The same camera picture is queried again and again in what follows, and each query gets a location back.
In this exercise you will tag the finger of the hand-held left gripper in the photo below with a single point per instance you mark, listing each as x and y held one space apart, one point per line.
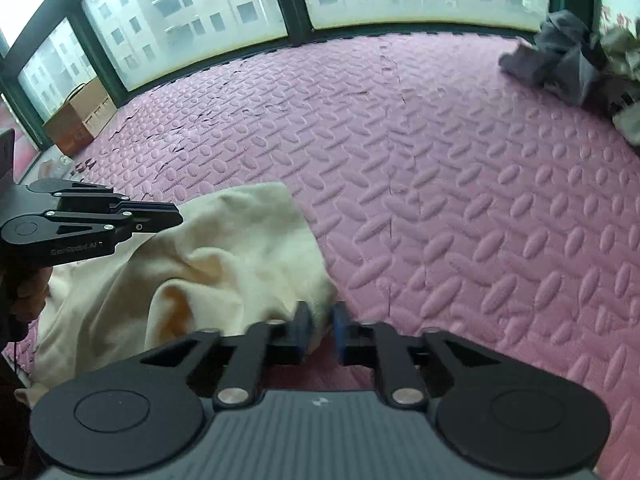
85 202
150 217

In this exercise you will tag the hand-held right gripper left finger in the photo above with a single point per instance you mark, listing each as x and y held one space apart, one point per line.
302 332

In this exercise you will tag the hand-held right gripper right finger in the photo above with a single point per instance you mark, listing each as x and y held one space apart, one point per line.
341 332

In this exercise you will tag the cream long-sleeved top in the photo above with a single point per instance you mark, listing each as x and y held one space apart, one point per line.
225 240

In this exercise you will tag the grey crumpled clothes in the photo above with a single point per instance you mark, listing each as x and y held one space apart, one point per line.
560 55

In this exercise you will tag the person's left hand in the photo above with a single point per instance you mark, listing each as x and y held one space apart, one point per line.
32 292

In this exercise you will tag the cardboard box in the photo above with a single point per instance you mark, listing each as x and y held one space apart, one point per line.
75 120

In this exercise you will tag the pink foam floor mat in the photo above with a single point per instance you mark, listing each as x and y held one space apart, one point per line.
450 185

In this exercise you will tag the beige apartment building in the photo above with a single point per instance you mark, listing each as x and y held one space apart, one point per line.
200 0

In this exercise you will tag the green window frame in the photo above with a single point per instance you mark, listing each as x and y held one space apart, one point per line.
295 5

